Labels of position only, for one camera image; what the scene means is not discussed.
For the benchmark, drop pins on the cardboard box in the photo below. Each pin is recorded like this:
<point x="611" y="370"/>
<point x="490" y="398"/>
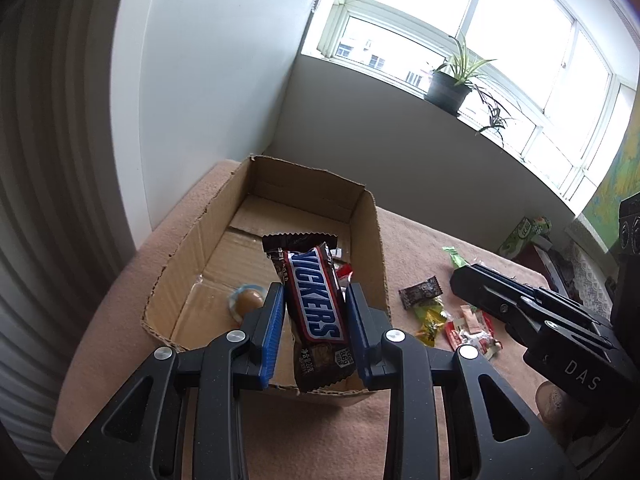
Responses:
<point x="215" y="220"/>

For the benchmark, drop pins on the small dark candy wrapper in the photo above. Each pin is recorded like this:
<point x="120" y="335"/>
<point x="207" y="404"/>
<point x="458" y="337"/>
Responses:
<point x="420" y="291"/>

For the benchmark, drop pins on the wall map poster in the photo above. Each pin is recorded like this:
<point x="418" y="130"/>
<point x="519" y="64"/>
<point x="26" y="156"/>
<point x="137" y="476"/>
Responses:
<point x="620" y="190"/>

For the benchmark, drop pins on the green carton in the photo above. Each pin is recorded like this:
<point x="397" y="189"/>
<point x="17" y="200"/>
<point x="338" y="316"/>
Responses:
<point x="520" y="237"/>

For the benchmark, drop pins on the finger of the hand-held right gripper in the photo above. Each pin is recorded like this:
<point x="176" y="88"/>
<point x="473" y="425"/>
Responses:
<point x="495" y="300"/>
<point x="565" y="305"/>

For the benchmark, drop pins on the white lace cloth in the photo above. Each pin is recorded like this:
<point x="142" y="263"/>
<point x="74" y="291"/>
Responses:
<point x="590" y="275"/>

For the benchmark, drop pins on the potted spider plant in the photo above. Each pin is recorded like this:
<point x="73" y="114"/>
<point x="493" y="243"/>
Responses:
<point x="446" y="91"/>

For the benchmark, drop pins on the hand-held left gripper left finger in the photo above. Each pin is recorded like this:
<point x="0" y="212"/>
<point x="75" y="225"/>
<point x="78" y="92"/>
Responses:
<point x="272" y="340"/>

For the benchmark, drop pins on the brown chocolate bar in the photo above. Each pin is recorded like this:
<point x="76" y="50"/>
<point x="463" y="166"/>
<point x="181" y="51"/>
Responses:
<point x="312" y="305"/>

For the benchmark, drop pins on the person's right hand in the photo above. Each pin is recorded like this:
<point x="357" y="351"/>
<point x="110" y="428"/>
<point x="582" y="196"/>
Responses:
<point x="550" y="402"/>

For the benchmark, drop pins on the caramel jelly cup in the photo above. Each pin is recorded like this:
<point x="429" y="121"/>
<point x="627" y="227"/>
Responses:
<point x="247" y="301"/>

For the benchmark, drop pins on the yellow green snack packet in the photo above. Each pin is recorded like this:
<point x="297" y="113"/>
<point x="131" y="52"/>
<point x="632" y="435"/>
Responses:
<point x="430" y="320"/>

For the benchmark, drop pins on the red white snack packet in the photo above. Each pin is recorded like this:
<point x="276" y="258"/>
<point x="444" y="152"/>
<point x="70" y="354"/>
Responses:
<point x="457" y="337"/>

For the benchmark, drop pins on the grey ribbed panel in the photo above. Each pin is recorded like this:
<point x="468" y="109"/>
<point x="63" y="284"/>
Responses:
<point x="50" y="210"/>

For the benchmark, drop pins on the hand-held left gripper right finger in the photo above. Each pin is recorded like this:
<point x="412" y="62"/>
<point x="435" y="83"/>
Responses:
<point x="361" y="355"/>

